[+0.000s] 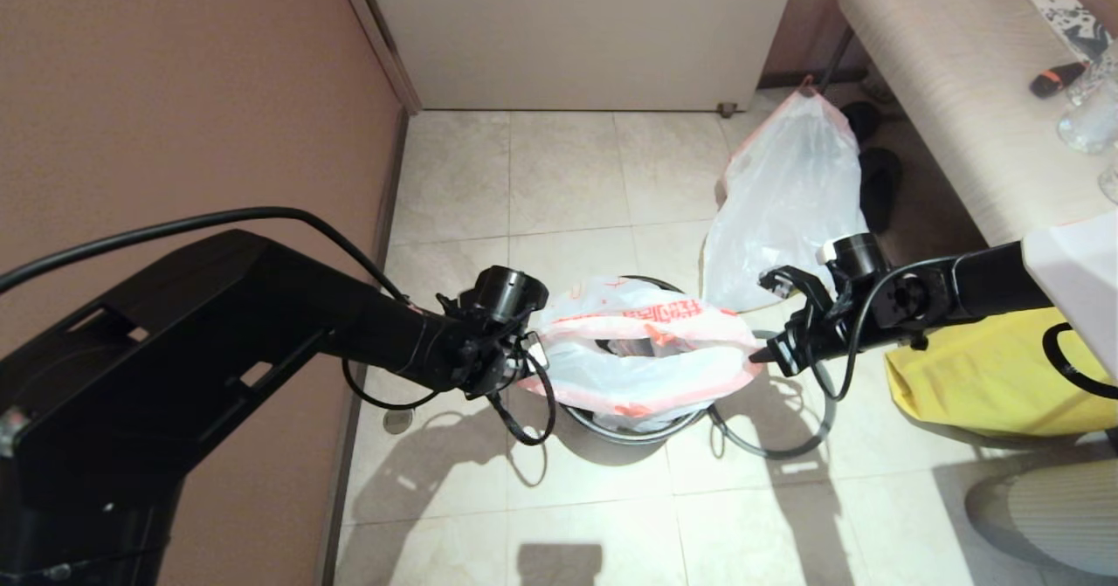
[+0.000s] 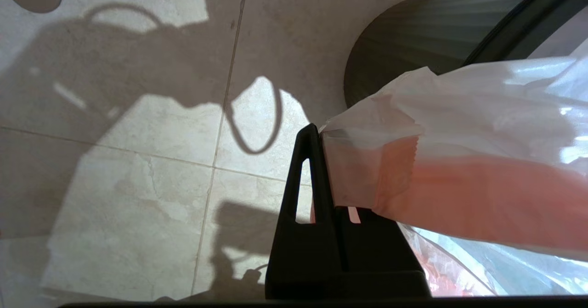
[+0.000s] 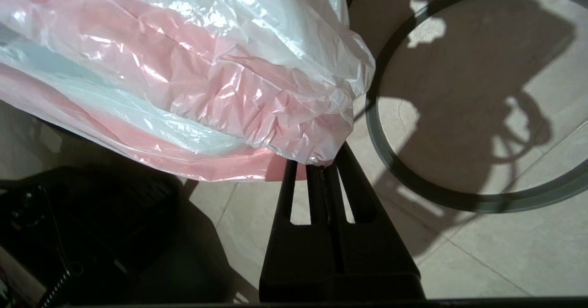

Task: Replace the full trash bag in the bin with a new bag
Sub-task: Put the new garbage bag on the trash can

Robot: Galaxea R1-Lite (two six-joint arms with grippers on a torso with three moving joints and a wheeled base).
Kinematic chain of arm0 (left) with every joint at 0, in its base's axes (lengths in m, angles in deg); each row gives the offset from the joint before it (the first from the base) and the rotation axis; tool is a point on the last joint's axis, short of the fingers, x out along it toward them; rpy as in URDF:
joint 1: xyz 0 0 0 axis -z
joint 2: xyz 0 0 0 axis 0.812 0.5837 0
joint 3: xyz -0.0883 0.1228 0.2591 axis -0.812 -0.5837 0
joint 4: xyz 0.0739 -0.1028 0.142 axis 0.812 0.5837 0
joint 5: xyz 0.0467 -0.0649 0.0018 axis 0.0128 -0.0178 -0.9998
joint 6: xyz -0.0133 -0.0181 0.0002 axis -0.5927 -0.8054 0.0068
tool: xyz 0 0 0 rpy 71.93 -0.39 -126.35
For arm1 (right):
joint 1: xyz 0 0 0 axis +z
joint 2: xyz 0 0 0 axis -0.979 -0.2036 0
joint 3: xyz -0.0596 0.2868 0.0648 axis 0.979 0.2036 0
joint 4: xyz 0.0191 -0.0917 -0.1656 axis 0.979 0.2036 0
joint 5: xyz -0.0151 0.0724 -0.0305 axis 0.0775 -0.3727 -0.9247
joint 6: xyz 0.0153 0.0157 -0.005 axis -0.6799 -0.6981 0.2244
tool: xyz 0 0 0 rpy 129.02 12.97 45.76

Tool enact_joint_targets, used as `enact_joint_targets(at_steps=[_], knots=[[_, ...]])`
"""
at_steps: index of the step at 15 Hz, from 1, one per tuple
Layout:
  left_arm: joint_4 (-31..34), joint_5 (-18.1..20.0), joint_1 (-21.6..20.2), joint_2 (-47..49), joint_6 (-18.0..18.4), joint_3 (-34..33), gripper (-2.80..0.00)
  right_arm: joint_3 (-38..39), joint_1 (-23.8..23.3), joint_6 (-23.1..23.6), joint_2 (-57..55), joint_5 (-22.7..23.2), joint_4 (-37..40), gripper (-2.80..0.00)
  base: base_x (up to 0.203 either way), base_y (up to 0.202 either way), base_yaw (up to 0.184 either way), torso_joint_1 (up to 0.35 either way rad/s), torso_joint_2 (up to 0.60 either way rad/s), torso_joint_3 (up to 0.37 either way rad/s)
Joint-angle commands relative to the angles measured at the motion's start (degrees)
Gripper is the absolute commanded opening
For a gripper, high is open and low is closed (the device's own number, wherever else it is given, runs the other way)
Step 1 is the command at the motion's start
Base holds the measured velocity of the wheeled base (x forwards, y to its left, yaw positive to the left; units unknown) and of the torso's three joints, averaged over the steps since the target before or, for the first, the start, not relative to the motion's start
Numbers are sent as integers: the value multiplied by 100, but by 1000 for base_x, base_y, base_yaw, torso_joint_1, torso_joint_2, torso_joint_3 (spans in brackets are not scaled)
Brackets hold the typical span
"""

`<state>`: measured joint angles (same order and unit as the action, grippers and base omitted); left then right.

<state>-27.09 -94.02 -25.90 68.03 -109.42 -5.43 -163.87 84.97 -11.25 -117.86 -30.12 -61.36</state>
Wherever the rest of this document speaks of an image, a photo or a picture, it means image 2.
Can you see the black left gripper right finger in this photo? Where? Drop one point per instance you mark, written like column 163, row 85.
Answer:
column 381, row 262

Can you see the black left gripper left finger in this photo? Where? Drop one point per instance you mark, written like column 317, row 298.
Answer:
column 285, row 253

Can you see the translucent white trash bag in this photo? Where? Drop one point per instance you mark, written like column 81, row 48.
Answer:
column 459, row 161

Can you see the black trash bin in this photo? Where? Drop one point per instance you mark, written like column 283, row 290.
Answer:
column 413, row 32

